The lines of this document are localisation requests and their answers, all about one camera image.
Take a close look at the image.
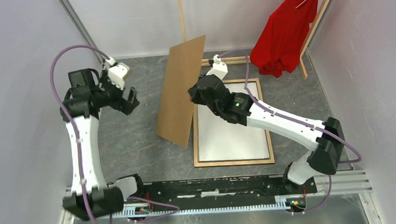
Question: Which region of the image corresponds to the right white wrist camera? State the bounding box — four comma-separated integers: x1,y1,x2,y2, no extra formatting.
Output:
206,54,228,80

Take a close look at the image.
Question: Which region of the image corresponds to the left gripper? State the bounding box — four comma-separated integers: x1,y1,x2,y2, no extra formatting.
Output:
90,68,140,117

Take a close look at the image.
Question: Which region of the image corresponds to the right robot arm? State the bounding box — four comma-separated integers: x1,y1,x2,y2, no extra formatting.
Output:
188,75,345,193

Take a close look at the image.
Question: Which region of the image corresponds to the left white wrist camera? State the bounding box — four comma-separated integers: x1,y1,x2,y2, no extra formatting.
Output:
105,57,131,91

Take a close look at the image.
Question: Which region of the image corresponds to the landscape photo print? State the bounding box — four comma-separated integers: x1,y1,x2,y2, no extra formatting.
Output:
194,81,271,164

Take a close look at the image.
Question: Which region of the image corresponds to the wooden picture frame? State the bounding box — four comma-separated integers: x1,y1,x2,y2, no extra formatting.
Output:
188,77,276,170

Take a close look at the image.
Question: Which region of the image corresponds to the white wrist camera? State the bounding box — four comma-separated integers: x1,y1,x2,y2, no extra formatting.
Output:
105,57,131,91
206,54,228,80

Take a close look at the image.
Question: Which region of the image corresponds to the red t-shirt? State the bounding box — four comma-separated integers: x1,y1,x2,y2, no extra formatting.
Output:
250,0,318,78

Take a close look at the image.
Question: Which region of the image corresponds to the aluminium rail frame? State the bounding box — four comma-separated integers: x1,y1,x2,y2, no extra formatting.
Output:
59,170,380,224

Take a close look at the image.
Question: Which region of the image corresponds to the brown backing board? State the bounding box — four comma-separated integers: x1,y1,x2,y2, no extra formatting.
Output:
156,35,206,148

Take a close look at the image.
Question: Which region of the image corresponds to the wooden clothes rack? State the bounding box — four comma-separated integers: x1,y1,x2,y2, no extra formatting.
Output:
177,0,330,79

